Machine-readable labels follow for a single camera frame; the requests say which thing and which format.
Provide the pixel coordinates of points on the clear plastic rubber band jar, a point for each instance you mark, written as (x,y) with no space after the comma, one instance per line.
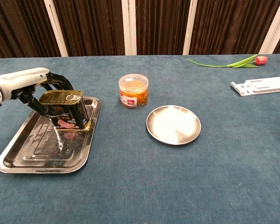
(133,93)

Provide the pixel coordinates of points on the white partition post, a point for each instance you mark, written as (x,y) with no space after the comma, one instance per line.
(57,30)
(189,28)
(273,30)
(129,28)

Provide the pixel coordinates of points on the rectangular steel tray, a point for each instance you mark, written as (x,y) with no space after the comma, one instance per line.
(49,151)

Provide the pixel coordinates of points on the blue table mat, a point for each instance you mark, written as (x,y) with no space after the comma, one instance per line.
(154,182)

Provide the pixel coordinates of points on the round steel plate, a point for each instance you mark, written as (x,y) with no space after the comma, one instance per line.
(173,124)

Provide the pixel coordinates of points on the gold black luncheon meat tin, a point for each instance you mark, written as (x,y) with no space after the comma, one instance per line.
(67,114)

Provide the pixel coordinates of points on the red artificial tulip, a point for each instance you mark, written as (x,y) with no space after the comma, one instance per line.
(261,60)

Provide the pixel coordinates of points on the white plastic bracket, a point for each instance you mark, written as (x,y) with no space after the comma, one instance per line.
(261,86)

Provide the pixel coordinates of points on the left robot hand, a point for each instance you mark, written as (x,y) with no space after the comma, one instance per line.
(21,80)

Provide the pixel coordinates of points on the dark brown curtain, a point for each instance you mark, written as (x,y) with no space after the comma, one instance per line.
(95,25)

